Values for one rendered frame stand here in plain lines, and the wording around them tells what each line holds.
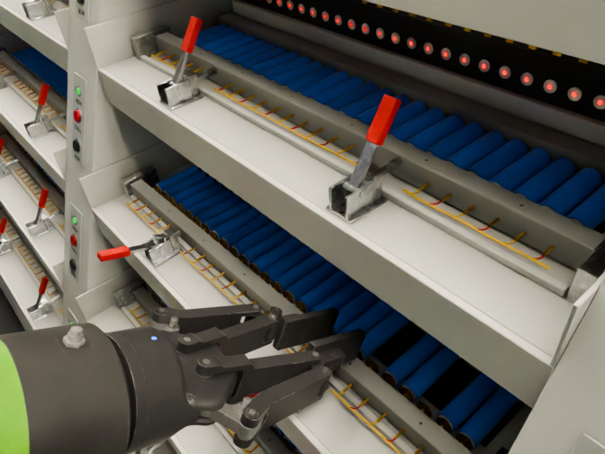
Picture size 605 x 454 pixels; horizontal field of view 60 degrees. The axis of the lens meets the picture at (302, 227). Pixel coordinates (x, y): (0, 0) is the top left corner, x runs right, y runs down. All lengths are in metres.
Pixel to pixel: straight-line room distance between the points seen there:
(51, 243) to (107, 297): 0.23
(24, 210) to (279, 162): 0.80
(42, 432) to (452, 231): 0.28
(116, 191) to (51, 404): 0.53
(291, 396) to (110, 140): 0.49
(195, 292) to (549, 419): 0.40
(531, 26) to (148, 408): 0.30
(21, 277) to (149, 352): 1.01
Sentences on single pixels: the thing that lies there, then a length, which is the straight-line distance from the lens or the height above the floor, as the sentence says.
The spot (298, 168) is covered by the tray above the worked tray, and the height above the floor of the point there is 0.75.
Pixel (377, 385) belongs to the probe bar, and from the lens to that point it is 0.49.
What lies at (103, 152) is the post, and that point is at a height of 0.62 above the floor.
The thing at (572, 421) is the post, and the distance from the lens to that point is 0.34.
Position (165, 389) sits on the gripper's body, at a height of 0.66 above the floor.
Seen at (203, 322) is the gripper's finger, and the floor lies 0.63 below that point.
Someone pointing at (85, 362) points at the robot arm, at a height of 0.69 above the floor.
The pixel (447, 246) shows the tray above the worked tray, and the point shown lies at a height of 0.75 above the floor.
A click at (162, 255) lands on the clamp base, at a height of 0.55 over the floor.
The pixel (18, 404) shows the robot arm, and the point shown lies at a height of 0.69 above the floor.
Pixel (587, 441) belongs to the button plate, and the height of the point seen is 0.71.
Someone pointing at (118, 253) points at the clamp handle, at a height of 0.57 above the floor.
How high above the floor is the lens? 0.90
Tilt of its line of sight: 25 degrees down
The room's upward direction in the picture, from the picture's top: 13 degrees clockwise
